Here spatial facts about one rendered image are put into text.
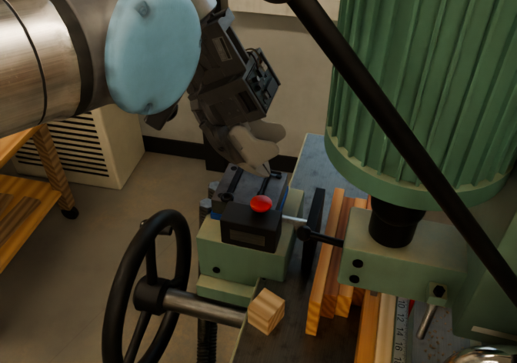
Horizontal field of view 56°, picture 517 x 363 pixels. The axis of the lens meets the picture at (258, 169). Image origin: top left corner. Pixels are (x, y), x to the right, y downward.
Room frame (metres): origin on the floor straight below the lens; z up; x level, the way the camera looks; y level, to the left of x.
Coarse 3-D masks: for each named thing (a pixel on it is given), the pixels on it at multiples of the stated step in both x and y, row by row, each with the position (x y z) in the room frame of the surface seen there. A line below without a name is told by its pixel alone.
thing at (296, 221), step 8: (320, 192) 0.51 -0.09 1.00; (312, 200) 0.50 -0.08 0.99; (320, 200) 0.50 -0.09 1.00; (312, 208) 0.48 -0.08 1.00; (320, 208) 0.48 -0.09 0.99; (288, 216) 0.50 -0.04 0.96; (312, 216) 0.47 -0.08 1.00; (320, 216) 0.49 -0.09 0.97; (296, 224) 0.48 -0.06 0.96; (304, 224) 0.48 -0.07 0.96; (312, 224) 0.45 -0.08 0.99; (320, 224) 0.51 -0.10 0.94; (312, 240) 0.44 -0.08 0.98; (304, 248) 0.44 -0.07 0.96; (312, 248) 0.44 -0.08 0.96; (304, 256) 0.44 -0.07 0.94; (312, 256) 0.44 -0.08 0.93; (304, 264) 0.44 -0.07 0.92
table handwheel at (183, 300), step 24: (168, 216) 0.53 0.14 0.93; (144, 240) 0.46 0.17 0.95; (120, 264) 0.42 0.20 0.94; (120, 288) 0.39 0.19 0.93; (144, 288) 0.45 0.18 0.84; (168, 288) 0.46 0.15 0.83; (120, 312) 0.37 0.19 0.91; (144, 312) 0.43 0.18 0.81; (168, 312) 0.50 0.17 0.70; (192, 312) 0.42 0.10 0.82; (216, 312) 0.42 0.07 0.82; (240, 312) 0.42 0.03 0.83; (120, 336) 0.35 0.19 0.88; (168, 336) 0.46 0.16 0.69; (120, 360) 0.33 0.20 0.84; (144, 360) 0.40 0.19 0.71
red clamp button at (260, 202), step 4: (256, 196) 0.48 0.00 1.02; (260, 196) 0.48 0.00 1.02; (264, 196) 0.48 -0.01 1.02; (252, 200) 0.47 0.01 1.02; (256, 200) 0.47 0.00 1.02; (260, 200) 0.47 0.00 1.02; (264, 200) 0.47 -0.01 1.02; (268, 200) 0.47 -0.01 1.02; (252, 204) 0.46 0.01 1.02; (256, 204) 0.46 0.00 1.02; (260, 204) 0.46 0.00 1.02; (264, 204) 0.46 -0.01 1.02; (268, 204) 0.46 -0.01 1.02; (252, 208) 0.46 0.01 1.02; (256, 208) 0.46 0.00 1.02; (260, 208) 0.45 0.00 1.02; (264, 208) 0.45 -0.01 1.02; (268, 208) 0.46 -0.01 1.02
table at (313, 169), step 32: (320, 160) 0.70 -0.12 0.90; (352, 192) 0.61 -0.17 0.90; (224, 288) 0.43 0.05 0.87; (256, 288) 0.41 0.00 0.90; (288, 288) 0.41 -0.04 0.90; (288, 320) 0.36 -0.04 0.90; (320, 320) 0.36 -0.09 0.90; (352, 320) 0.36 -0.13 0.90; (256, 352) 0.31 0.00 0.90; (288, 352) 0.31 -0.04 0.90; (320, 352) 0.31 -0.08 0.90; (352, 352) 0.31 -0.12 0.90
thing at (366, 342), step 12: (372, 300) 0.37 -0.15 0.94; (372, 312) 0.35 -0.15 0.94; (360, 324) 0.34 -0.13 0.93; (372, 324) 0.33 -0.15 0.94; (360, 336) 0.31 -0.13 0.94; (372, 336) 0.31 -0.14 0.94; (360, 348) 0.30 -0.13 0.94; (372, 348) 0.30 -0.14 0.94; (360, 360) 0.28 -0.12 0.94; (372, 360) 0.28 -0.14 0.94
